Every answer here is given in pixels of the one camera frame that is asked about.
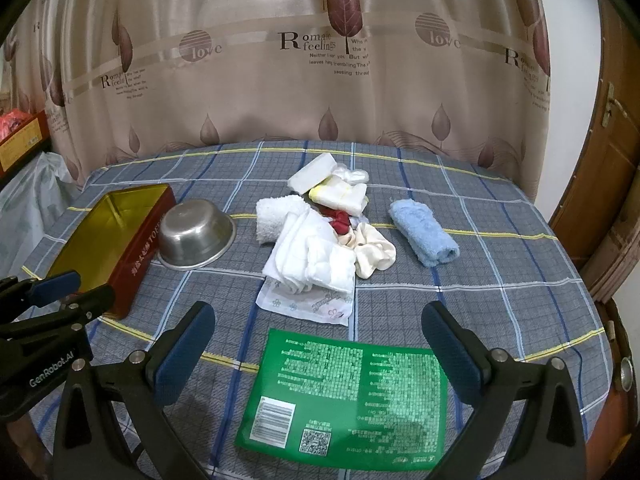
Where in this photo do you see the blue rolled towel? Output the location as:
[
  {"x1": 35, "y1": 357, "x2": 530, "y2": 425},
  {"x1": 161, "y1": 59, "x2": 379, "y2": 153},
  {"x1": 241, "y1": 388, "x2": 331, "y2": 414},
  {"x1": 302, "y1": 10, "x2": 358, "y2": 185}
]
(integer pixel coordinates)
[{"x1": 389, "y1": 199, "x2": 460, "y2": 267}]

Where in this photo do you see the white quilted cloth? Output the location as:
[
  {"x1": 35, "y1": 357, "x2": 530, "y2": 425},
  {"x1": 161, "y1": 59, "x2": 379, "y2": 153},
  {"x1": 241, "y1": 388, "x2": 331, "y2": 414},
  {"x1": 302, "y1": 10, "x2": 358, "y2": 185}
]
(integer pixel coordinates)
[{"x1": 305, "y1": 237, "x2": 357, "y2": 295}]

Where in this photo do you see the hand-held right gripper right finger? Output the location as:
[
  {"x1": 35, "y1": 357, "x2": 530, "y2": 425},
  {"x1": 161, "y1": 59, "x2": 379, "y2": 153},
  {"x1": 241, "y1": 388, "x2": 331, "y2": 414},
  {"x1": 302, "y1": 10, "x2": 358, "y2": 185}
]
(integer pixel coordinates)
[{"x1": 421, "y1": 301, "x2": 587, "y2": 480}]

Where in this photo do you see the dark wooden furniture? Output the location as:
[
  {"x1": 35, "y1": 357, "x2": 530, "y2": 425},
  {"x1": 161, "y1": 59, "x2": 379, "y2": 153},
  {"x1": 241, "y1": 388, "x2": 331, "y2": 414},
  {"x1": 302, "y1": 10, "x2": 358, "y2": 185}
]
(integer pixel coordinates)
[{"x1": 597, "y1": 295, "x2": 640, "y2": 441}]

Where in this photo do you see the yellow trimmed white cloth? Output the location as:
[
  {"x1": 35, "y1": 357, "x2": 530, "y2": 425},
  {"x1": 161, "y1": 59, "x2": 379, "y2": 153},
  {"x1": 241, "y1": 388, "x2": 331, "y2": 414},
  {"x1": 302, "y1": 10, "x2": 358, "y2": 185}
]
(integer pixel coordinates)
[{"x1": 308, "y1": 182, "x2": 368, "y2": 215}]

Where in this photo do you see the brass door handle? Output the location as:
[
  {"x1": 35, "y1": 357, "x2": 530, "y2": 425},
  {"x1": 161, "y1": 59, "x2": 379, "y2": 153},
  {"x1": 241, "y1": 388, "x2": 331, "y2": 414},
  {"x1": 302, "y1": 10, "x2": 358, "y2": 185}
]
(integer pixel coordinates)
[{"x1": 602, "y1": 82, "x2": 626, "y2": 128}]

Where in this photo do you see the red and gold tin box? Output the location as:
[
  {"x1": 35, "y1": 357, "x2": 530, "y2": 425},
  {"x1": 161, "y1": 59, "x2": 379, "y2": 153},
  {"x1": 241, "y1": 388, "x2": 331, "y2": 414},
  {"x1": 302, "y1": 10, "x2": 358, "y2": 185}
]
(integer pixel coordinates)
[{"x1": 45, "y1": 184, "x2": 177, "y2": 320}]

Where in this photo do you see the green packet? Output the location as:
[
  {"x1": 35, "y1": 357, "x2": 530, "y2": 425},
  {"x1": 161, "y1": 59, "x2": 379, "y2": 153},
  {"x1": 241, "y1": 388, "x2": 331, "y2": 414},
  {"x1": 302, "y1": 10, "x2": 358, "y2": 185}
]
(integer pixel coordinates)
[{"x1": 235, "y1": 328, "x2": 448, "y2": 471}]

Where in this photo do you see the floral print tissue packet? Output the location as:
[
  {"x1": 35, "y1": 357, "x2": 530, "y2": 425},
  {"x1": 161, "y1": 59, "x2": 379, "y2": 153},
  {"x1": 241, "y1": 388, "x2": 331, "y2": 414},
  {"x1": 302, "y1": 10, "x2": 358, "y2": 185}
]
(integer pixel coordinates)
[{"x1": 256, "y1": 280, "x2": 353, "y2": 327}]

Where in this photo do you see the wooden door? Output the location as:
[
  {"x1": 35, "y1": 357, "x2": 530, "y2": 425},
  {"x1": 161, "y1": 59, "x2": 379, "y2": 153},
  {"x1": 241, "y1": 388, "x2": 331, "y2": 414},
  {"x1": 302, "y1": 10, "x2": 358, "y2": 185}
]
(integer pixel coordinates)
[{"x1": 547, "y1": 0, "x2": 640, "y2": 306}]

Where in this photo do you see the cream satin cloth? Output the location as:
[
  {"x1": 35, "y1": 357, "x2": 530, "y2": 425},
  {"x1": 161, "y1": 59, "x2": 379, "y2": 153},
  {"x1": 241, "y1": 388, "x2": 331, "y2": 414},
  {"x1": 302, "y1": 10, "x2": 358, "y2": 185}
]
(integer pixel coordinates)
[{"x1": 340, "y1": 222, "x2": 397, "y2": 280}]

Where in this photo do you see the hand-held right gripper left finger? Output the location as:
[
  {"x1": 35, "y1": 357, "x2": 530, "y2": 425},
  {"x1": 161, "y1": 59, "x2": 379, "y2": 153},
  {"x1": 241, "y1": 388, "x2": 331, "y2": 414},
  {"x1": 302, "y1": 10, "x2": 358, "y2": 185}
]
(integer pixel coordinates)
[{"x1": 50, "y1": 301, "x2": 216, "y2": 480}]

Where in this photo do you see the stainless steel bowl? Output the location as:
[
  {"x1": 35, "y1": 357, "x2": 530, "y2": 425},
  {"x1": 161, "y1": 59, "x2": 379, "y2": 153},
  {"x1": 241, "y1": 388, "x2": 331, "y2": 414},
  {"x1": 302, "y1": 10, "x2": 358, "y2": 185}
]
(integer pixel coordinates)
[{"x1": 157, "y1": 199, "x2": 237, "y2": 271}]

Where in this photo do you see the white cotton cloth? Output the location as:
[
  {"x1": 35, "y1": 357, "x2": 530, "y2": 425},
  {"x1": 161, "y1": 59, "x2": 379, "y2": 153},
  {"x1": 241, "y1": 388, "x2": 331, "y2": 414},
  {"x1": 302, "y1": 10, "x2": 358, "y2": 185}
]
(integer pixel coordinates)
[{"x1": 262, "y1": 210, "x2": 333, "y2": 295}]

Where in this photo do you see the clear plastic bag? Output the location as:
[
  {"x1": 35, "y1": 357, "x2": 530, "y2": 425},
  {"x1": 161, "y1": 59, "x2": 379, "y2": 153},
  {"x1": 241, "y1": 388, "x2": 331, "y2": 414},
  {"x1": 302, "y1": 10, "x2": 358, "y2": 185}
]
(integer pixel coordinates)
[{"x1": 334, "y1": 166, "x2": 370, "y2": 186}]

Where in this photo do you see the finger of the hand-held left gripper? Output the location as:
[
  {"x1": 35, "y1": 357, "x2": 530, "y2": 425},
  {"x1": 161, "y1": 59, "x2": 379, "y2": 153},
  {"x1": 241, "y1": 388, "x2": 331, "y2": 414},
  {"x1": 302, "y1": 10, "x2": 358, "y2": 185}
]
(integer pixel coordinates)
[
  {"x1": 0, "y1": 270, "x2": 82, "y2": 317},
  {"x1": 0, "y1": 285, "x2": 117, "y2": 343}
]

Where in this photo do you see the red and white cloth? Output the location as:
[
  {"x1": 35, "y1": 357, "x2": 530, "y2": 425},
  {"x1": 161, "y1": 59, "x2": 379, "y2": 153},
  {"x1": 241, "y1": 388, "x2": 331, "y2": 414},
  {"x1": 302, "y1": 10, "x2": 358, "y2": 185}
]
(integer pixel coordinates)
[{"x1": 320, "y1": 204, "x2": 371, "y2": 235}]

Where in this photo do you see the white rolled towel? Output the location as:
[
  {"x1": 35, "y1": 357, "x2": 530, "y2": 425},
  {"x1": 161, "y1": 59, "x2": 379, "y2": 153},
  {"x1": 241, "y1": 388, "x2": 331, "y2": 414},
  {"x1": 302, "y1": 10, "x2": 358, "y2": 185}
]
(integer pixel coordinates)
[{"x1": 256, "y1": 195, "x2": 313, "y2": 247}]

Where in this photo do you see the grey plaid bed sheet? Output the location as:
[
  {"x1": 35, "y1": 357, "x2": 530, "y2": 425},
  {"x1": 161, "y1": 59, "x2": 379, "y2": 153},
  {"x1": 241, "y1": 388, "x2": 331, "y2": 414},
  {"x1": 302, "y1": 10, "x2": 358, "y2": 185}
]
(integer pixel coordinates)
[{"x1": 20, "y1": 140, "x2": 618, "y2": 480}]

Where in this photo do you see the white foam block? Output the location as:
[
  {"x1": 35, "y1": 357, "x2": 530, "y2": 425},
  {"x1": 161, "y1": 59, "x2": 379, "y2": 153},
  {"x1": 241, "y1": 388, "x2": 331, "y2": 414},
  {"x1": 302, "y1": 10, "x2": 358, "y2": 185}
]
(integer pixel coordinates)
[{"x1": 288, "y1": 154, "x2": 338, "y2": 195}]

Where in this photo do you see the orange cardboard box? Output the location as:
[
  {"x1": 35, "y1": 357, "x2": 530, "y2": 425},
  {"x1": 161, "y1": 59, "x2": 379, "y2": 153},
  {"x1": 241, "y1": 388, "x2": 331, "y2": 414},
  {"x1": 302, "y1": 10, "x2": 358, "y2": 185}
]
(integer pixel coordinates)
[{"x1": 0, "y1": 110, "x2": 43, "y2": 171}]

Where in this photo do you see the beige leaf print curtain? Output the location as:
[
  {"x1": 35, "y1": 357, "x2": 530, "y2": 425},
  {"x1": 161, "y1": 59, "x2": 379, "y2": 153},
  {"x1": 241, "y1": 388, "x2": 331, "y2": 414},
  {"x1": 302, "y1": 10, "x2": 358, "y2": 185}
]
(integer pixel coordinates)
[{"x1": 0, "y1": 0, "x2": 553, "y2": 188}]

